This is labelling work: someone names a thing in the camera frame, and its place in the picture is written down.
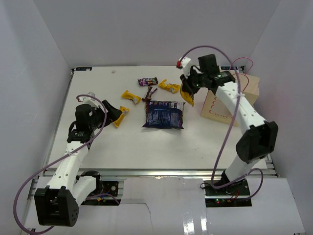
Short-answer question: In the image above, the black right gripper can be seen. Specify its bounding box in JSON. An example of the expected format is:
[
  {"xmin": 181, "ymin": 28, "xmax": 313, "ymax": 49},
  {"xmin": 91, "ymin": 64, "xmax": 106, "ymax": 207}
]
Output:
[{"xmin": 181, "ymin": 68, "xmax": 208, "ymax": 95}]

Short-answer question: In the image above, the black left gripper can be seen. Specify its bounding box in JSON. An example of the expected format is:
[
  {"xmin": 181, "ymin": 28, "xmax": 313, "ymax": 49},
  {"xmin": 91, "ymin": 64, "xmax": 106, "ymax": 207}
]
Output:
[{"xmin": 89, "ymin": 100, "xmax": 122, "ymax": 130}]

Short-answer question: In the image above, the yellow snack pack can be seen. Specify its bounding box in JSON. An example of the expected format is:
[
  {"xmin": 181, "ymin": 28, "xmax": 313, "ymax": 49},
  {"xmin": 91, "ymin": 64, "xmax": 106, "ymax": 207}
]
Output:
[
  {"xmin": 179, "ymin": 85, "xmax": 194, "ymax": 107},
  {"xmin": 114, "ymin": 106, "xmax": 130, "ymax": 128}
]

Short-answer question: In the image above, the beige paper cakes bag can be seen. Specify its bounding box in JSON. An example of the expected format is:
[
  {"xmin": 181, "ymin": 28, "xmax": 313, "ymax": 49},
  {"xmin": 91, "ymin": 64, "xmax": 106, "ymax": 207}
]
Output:
[{"xmin": 200, "ymin": 72, "xmax": 260, "ymax": 127}]

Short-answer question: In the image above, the large blue snack bag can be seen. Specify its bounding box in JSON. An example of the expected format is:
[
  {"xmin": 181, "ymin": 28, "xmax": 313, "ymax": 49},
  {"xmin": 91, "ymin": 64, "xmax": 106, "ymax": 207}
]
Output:
[{"xmin": 142, "ymin": 100, "xmax": 185, "ymax": 129}]

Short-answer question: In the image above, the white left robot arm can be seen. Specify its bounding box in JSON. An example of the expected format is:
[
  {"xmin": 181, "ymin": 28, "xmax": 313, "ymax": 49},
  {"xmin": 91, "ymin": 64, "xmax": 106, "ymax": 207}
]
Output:
[{"xmin": 34, "ymin": 99, "xmax": 122, "ymax": 227}]

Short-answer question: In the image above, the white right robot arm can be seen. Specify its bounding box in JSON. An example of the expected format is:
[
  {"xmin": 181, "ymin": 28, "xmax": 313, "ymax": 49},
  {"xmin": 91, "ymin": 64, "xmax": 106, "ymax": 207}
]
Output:
[{"xmin": 177, "ymin": 54, "xmax": 278, "ymax": 195}]

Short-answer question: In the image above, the purple candy bag small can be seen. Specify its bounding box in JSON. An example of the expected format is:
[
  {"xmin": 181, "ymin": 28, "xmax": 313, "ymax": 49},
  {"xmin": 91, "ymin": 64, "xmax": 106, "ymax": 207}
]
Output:
[{"xmin": 138, "ymin": 77, "xmax": 158, "ymax": 87}]

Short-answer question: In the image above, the yellow candy pack centre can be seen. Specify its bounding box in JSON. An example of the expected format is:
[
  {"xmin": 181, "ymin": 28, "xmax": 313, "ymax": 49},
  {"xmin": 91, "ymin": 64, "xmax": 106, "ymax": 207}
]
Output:
[{"xmin": 158, "ymin": 79, "xmax": 180, "ymax": 94}]

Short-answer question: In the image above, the yellow candy bar left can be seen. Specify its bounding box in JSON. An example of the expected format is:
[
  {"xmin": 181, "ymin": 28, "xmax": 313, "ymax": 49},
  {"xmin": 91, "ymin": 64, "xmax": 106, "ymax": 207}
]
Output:
[{"xmin": 121, "ymin": 90, "xmax": 141, "ymax": 104}]

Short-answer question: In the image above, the brown candy wrapper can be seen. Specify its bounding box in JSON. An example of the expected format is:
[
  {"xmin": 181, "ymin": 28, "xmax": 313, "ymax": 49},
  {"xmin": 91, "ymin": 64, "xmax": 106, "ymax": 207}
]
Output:
[{"xmin": 141, "ymin": 86, "xmax": 157, "ymax": 102}]

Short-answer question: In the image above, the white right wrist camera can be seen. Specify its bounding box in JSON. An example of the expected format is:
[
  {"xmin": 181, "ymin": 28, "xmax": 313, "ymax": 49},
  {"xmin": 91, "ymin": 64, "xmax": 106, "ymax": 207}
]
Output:
[{"xmin": 176, "ymin": 57, "xmax": 193, "ymax": 77}]

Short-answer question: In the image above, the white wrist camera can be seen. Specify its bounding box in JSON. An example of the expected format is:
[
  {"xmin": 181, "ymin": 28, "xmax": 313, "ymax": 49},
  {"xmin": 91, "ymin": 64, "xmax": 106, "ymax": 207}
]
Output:
[
  {"xmin": 76, "ymin": 92, "xmax": 95, "ymax": 103},
  {"xmin": 176, "ymin": 57, "xmax": 193, "ymax": 77}
]

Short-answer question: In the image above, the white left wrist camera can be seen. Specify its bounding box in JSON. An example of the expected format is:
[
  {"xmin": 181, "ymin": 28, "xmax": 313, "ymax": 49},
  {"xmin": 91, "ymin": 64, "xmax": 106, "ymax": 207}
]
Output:
[{"xmin": 76, "ymin": 92, "xmax": 95, "ymax": 103}]

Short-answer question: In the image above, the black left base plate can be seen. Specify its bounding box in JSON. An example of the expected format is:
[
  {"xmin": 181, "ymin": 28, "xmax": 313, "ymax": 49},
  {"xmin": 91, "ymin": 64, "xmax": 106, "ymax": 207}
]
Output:
[{"xmin": 82, "ymin": 180, "xmax": 121, "ymax": 206}]

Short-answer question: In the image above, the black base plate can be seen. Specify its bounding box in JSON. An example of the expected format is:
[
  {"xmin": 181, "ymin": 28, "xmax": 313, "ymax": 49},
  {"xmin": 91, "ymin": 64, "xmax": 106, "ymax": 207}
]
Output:
[
  {"xmin": 200, "ymin": 180, "xmax": 250, "ymax": 197},
  {"xmin": 82, "ymin": 180, "xmax": 121, "ymax": 206}
]

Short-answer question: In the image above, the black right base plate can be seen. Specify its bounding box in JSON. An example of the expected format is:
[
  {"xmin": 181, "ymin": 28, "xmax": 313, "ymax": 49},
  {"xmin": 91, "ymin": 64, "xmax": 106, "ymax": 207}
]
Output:
[{"xmin": 200, "ymin": 180, "xmax": 250, "ymax": 197}]

